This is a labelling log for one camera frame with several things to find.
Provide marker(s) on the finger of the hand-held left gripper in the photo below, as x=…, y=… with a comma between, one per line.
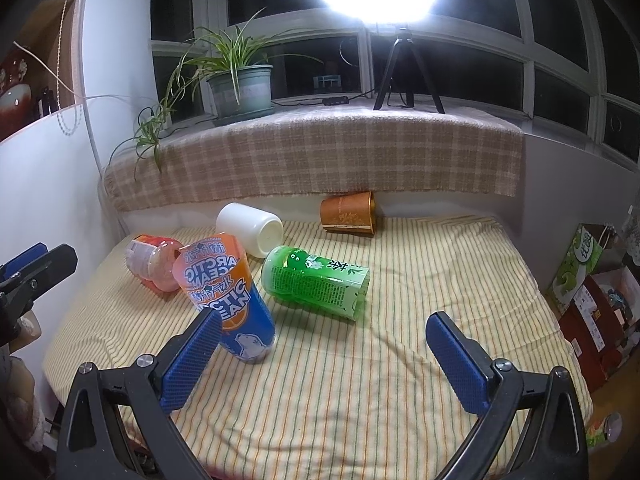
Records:
x=26, y=256
x=52, y=265

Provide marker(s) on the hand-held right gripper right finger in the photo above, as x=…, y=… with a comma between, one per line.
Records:
x=456, y=365

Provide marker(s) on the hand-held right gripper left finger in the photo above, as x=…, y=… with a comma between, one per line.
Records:
x=192, y=360

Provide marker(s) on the orange blue soda can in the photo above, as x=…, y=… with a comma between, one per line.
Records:
x=235, y=305

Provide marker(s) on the white cup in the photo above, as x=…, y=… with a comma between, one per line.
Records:
x=245, y=227

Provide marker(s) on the brown and gold cup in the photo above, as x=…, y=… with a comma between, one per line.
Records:
x=347, y=215

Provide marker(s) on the red pink plastic bottle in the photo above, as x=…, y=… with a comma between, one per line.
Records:
x=150, y=262

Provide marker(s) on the striped yellow bed sheet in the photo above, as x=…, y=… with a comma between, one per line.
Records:
x=350, y=385

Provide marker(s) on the green tea bottle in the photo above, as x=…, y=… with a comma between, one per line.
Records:
x=312, y=282

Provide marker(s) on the red cardboard box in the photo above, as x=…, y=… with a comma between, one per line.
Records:
x=597, y=330

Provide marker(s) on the green and white carton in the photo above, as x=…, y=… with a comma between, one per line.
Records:
x=575, y=270

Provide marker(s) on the dark red vase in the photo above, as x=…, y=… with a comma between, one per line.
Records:
x=14, y=97

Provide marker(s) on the wooden shelf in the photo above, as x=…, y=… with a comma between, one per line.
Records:
x=55, y=55

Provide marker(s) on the plaid beige cloth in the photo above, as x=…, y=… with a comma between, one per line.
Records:
x=325, y=160

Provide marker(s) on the green plant saucer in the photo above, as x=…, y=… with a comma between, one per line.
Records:
x=245, y=116

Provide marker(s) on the potted spider plant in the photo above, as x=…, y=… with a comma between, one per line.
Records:
x=240, y=87

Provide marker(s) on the black power strip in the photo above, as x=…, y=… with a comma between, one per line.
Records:
x=336, y=100

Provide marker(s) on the black tripod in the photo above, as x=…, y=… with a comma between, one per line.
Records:
x=402, y=60

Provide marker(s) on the window frame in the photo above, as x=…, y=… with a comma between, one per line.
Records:
x=525, y=45

